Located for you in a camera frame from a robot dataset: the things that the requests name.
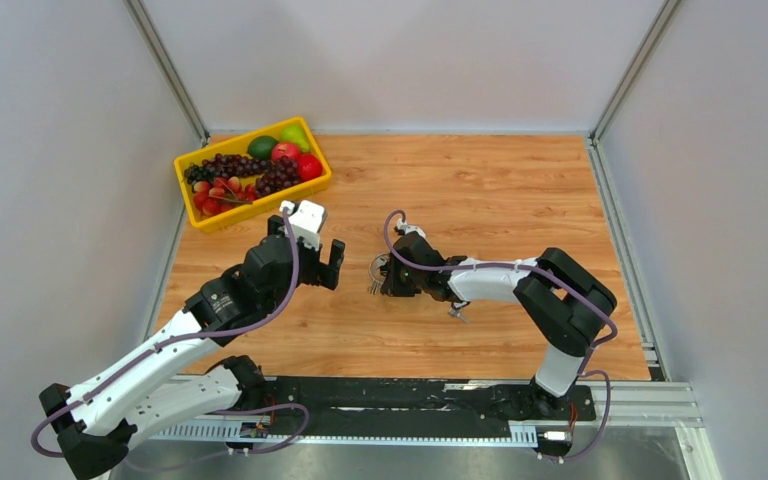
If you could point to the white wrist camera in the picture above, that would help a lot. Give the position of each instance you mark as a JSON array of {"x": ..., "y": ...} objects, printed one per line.
[
  {"x": 403, "y": 229},
  {"x": 307, "y": 220}
]

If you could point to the green pear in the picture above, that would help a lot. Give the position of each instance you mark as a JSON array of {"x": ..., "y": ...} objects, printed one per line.
[{"x": 295, "y": 134}]

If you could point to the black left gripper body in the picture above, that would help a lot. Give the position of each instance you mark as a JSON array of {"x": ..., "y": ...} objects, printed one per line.
[{"x": 278, "y": 224}]

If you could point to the red cherries cluster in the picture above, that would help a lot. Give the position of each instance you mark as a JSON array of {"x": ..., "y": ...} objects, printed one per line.
[{"x": 222, "y": 194}]

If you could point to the dark green avocado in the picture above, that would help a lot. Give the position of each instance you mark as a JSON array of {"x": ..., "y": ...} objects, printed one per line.
[{"x": 261, "y": 147}]

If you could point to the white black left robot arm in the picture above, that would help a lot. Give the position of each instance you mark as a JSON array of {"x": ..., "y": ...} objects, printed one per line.
[{"x": 95, "y": 424}]

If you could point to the red pink apple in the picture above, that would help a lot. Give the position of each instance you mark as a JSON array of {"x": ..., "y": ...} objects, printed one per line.
[{"x": 286, "y": 150}]

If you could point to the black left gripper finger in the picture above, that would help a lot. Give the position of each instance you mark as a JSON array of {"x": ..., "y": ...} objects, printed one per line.
[
  {"x": 330, "y": 271},
  {"x": 309, "y": 268}
]

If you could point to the yellow plastic fruit tray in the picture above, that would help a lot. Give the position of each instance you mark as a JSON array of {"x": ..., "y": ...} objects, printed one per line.
[{"x": 238, "y": 145}]

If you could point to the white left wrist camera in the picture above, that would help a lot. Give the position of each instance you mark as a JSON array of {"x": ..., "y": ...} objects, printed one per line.
[{"x": 307, "y": 220}]

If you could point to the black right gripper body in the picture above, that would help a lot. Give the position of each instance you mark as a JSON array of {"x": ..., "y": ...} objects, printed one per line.
[{"x": 404, "y": 283}]

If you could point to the bright red tomato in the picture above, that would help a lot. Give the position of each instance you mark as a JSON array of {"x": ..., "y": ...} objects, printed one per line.
[{"x": 308, "y": 167}]

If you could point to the silver keyring with keys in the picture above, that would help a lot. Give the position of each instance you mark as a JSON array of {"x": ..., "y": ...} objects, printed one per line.
[{"x": 378, "y": 273}]

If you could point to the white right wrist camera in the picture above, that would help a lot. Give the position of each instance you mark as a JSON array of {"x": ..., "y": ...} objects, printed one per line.
[{"x": 403, "y": 229}]

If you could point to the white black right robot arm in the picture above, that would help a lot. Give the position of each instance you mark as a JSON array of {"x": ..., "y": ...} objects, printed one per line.
[{"x": 567, "y": 304}]

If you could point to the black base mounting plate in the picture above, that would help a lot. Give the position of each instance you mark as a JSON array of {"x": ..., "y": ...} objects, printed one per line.
[{"x": 409, "y": 408}]

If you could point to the dark purple grape bunch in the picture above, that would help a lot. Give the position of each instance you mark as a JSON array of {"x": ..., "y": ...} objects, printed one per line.
[{"x": 225, "y": 166}]

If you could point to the black-tagged silver key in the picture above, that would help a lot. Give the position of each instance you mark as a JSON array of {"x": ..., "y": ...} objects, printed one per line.
[{"x": 456, "y": 311}]

